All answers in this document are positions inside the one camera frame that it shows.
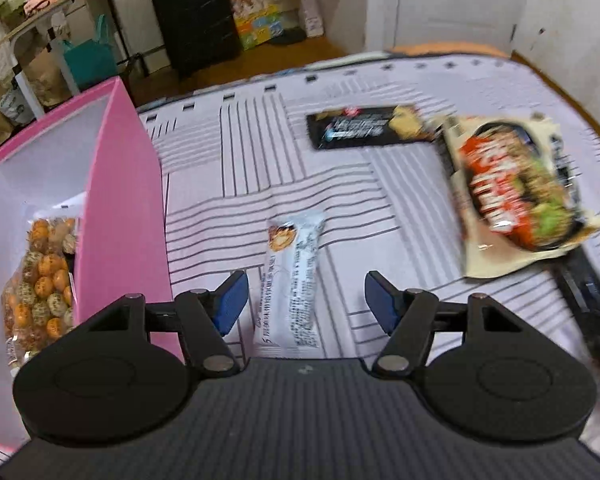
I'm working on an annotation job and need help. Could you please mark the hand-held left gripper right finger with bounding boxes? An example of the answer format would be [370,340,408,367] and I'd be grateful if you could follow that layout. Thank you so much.
[364,270,526,378]

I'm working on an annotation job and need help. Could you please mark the wooden folding table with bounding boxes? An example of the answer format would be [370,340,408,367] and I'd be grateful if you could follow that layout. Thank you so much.
[0,0,110,122]

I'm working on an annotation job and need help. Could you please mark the white plastic bag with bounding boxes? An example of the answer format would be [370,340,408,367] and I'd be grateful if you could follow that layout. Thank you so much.
[299,0,325,38]

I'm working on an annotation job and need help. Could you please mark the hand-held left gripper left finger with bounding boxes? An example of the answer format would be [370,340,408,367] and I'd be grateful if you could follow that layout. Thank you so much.
[87,270,249,378]

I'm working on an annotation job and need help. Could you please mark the black suitcase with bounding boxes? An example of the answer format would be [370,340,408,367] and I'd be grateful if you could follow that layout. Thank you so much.
[148,0,242,81]

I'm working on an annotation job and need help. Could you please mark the black cracker packet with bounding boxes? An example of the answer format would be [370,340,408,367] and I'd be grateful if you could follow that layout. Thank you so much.
[306,104,438,150]

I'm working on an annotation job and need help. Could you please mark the pink cardboard box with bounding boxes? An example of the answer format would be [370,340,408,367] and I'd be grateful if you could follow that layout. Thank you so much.
[0,76,186,461]

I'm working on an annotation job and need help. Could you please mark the teal shopping bag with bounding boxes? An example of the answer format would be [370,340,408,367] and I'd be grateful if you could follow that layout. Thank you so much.
[62,14,119,92]

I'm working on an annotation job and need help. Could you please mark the black slippers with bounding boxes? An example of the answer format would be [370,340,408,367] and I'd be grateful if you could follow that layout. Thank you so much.
[270,27,307,46]

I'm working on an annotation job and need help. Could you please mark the noodle bag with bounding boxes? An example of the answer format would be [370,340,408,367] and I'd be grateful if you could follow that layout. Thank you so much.
[432,114,600,280]

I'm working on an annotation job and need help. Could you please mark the colourful cardboard box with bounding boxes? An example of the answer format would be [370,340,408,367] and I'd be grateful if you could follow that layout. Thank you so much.
[232,0,285,51]

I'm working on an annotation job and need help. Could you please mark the orange mattress cover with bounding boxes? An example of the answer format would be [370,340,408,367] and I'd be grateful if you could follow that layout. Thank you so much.
[390,42,512,60]

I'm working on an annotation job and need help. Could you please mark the striped bed sheet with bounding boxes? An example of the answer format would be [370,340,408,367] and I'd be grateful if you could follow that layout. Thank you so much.
[135,50,600,461]

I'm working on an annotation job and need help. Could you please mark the white door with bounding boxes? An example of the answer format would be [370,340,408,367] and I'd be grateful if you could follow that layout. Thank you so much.
[365,0,533,54]

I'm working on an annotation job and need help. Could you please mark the long black packet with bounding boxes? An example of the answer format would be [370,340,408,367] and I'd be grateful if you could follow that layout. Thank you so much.
[550,247,600,361]

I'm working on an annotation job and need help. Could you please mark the brown paper bag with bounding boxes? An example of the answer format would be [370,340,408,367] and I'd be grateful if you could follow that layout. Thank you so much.
[30,50,77,107]

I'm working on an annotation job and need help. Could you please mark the white printed bag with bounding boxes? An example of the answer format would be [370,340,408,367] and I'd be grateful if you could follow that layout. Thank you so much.
[0,87,34,127]

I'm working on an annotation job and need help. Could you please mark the orange and white egg packet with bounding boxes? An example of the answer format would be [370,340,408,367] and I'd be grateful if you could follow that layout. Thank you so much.
[1,252,77,367]
[27,216,79,261]

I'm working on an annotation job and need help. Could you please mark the white snack bar packet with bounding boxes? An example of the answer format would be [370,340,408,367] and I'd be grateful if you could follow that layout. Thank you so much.
[252,210,327,360]

